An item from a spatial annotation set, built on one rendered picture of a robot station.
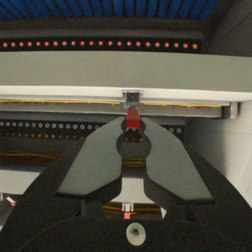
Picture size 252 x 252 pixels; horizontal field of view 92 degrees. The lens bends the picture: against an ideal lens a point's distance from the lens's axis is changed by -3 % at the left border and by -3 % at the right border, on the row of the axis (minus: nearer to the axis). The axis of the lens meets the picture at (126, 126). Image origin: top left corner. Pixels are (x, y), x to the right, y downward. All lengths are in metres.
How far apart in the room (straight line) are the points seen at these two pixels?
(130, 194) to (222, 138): 0.21
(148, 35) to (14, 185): 0.41
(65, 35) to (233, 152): 0.41
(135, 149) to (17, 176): 0.30
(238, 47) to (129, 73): 0.21
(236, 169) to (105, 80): 0.25
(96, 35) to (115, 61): 0.17
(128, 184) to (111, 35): 0.31
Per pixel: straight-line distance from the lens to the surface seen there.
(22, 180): 0.32
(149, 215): 0.52
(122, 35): 0.33
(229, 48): 0.33
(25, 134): 0.46
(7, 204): 0.66
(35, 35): 0.39
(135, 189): 0.26
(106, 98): 0.21
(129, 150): 0.43
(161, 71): 0.17
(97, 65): 0.17
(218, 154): 0.32
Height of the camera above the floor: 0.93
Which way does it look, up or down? 23 degrees up
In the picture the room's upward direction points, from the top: 179 degrees counter-clockwise
